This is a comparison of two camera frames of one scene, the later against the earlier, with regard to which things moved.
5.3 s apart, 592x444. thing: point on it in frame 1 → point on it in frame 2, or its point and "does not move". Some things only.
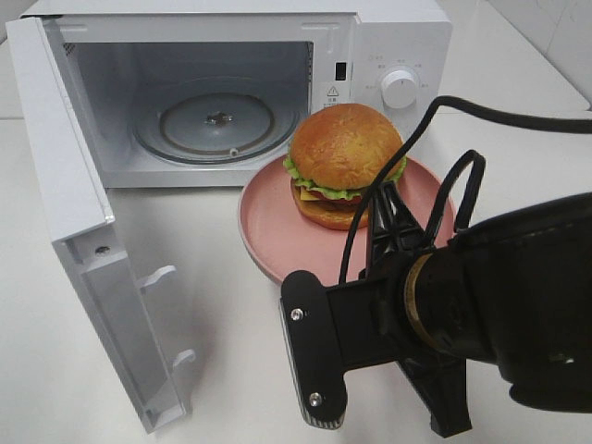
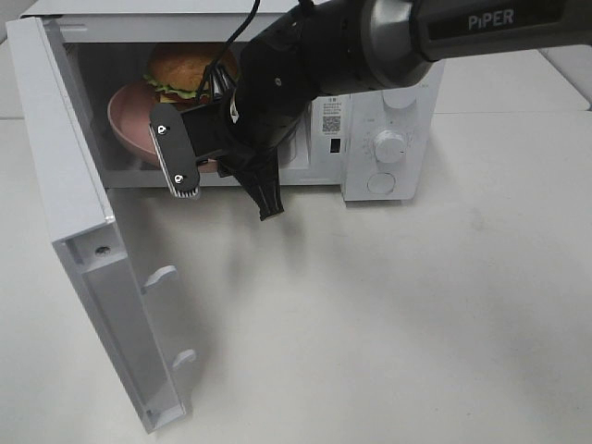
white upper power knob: (399, 89) does not move
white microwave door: (83, 230) does not move
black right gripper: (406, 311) → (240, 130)
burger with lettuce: (335, 153) → (176, 71)
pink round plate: (283, 241) → (129, 115)
